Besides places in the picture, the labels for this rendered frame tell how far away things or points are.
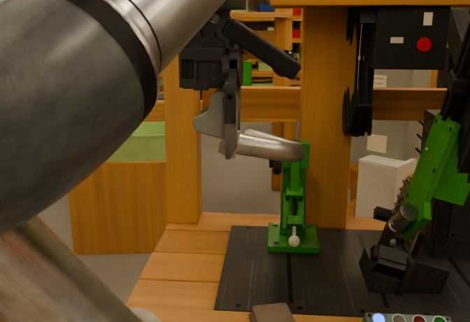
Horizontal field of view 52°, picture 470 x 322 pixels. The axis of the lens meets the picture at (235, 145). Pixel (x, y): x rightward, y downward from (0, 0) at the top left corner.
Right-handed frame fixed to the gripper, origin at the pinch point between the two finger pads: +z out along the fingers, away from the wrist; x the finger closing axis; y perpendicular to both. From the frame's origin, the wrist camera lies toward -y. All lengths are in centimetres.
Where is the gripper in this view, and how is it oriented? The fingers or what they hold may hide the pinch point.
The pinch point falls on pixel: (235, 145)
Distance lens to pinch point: 68.8
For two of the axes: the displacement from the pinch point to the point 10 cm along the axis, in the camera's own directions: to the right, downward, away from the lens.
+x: -0.8, 2.4, -9.7
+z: 0.0, 9.7, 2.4
